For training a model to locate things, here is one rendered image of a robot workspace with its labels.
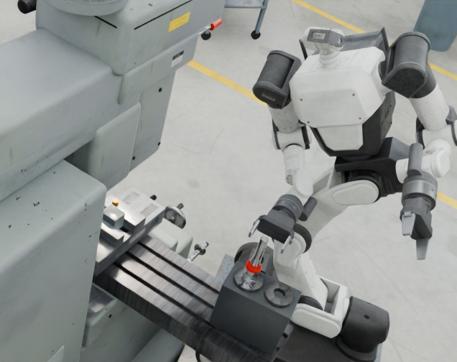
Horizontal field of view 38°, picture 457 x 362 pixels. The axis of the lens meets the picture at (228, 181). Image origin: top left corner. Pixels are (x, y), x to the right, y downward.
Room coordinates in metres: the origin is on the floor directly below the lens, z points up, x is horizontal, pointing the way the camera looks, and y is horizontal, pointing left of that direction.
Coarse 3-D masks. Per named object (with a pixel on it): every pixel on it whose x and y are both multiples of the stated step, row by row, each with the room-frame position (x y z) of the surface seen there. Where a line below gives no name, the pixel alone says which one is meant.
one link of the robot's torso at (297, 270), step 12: (300, 240) 1.68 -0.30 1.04; (276, 252) 1.68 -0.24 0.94; (288, 252) 1.67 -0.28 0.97; (300, 252) 1.67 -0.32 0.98; (276, 264) 1.69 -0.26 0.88; (288, 264) 1.67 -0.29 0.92; (300, 264) 1.71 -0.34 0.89; (312, 264) 1.80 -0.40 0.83; (288, 276) 1.71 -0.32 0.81; (300, 276) 1.71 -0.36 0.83; (312, 276) 1.76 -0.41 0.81; (300, 288) 1.71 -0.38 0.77; (312, 288) 1.72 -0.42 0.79; (324, 288) 1.79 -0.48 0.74; (300, 300) 1.69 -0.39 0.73; (312, 300) 1.69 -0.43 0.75; (324, 300) 1.74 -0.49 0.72
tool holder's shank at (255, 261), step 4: (264, 236) 1.36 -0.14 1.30; (260, 240) 1.34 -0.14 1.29; (264, 240) 1.34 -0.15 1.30; (268, 240) 1.35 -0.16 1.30; (260, 244) 1.34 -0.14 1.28; (264, 244) 1.34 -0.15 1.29; (260, 248) 1.34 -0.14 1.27; (264, 248) 1.34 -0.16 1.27; (256, 252) 1.34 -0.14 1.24; (260, 252) 1.34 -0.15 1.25; (252, 256) 1.35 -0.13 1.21; (256, 256) 1.34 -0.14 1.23; (260, 256) 1.34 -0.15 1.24; (252, 260) 1.34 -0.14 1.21; (256, 260) 1.34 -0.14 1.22; (260, 260) 1.34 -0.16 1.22; (252, 264) 1.33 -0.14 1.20; (256, 264) 1.33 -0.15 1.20
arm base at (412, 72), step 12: (420, 36) 1.78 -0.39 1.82; (384, 72) 1.71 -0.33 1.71; (396, 72) 1.66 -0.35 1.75; (408, 72) 1.66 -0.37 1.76; (420, 72) 1.66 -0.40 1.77; (384, 84) 1.68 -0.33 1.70; (396, 84) 1.67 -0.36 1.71; (408, 84) 1.67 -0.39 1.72; (420, 84) 1.67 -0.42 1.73; (408, 96) 1.68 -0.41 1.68
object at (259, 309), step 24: (240, 264) 1.40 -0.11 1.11; (240, 288) 1.31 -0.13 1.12; (264, 288) 1.34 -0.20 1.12; (288, 288) 1.36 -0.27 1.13; (216, 312) 1.30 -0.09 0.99; (240, 312) 1.29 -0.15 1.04; (264, 312) 1.27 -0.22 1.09; (288, 312) 1.28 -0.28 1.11; (240, 336) 1.28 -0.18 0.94; (264, 336) 1.27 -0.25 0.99
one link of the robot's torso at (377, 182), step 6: (348, 174) 1.73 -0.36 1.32; (354, 174) 1.72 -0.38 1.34; (360, 174) 1.71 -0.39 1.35; (366, 174) 1.71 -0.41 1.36; (372, 174) 1.71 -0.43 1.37; (378, 174) 1.71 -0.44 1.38; (348, 180) 1.72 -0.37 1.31; (354, 180) 1.69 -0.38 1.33; (372, 180) 1.69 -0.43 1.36; (378, 180) 1.70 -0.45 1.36; (384, 180) 1.70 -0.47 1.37; (378, 186) 1.69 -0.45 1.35; (384, 186) 1.69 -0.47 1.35; (384, 192) 1.69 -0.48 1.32; (378, 198) 1.69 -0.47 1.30
